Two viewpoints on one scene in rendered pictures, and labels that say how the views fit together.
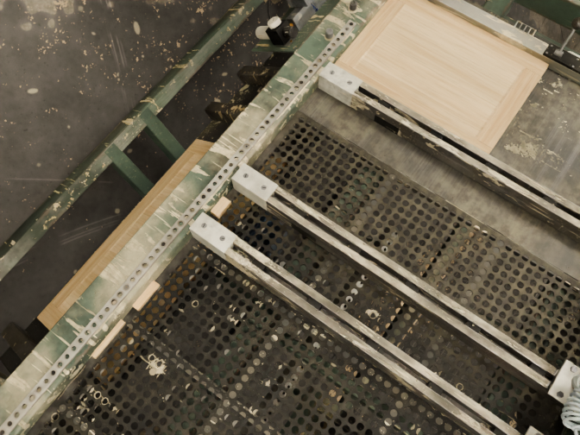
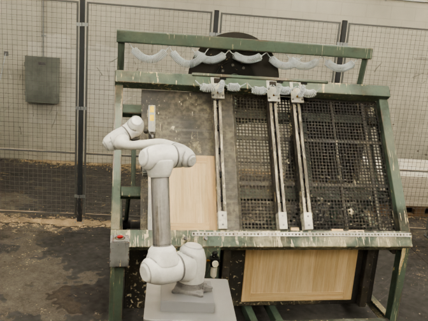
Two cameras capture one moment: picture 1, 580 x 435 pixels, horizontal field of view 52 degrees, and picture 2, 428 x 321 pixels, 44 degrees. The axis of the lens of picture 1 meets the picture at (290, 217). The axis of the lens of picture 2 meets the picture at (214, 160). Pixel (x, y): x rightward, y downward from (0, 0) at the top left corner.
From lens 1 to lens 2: 3.05 m
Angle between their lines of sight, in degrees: 45
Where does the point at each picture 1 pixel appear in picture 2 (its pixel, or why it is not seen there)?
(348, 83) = (223, 215)
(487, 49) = not seen: hidden behind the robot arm
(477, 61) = (172, 179)
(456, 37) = not seen: hidden behind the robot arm
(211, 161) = (285, 241)
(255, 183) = (283, 220)
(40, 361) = (378, 241)
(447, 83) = (190, 185)
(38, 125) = not seen: outside the picture
